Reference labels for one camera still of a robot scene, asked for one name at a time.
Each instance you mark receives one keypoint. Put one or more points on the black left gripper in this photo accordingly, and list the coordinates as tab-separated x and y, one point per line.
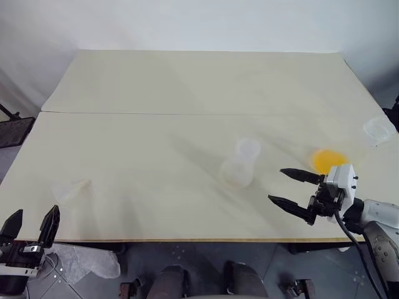
18	253

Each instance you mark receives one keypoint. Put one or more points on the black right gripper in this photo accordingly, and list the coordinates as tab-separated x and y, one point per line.
324	204

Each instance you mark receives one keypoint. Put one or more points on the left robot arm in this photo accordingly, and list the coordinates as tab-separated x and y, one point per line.
11	286

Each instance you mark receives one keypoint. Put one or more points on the clear cup with orange liquid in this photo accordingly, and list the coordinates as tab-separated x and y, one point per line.
328	160

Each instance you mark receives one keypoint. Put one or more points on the clear plastic bottle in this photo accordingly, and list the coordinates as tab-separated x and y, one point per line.
238	168

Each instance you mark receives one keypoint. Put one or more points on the white plastic bag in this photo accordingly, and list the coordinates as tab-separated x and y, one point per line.
90	260

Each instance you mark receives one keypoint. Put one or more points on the black mesh chair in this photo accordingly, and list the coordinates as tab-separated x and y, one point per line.
14	132

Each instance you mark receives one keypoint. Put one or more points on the dark caster wheel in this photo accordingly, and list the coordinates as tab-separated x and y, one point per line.
129	289
299	288

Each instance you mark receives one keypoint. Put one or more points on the empty clear plastic cup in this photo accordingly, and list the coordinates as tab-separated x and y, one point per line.
377	130

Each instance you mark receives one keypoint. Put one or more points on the dark rounded shape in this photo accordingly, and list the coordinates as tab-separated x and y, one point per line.
244	280
168	281

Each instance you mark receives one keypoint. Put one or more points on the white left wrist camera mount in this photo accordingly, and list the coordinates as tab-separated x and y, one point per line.
15	270

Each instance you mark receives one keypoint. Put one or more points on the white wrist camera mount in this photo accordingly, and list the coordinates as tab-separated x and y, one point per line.
15	270
343	180

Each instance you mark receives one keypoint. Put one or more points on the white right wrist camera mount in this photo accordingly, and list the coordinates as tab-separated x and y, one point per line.
343	180

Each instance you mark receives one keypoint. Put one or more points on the black object at wall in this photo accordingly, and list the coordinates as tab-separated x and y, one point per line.
392	113

